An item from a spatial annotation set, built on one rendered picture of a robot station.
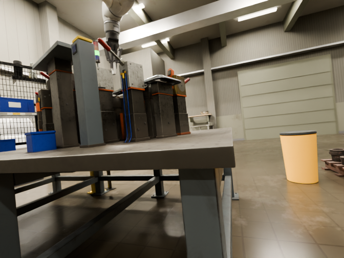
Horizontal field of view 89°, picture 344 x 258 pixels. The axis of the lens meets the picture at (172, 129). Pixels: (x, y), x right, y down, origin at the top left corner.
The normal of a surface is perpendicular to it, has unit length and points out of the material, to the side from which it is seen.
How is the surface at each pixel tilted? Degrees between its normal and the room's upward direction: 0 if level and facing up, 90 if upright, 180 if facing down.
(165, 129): 90
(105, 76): 90
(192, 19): 90
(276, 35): 90
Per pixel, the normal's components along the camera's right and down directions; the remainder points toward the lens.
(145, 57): -0.32, 0.03
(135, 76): 0.78, -0.08
